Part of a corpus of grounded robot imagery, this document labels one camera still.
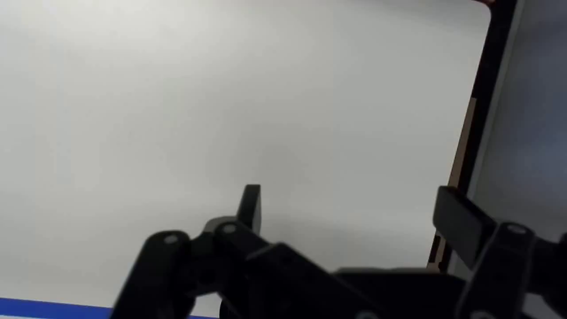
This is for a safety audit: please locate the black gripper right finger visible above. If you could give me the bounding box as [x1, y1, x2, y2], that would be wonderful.
[430, 185, 567, 319]

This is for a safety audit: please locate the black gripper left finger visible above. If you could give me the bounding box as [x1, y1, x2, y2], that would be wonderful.
[109, 183, 380, 319]

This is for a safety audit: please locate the blue tape strip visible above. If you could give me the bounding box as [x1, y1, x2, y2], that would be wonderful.
[0, 297, 116, 319]

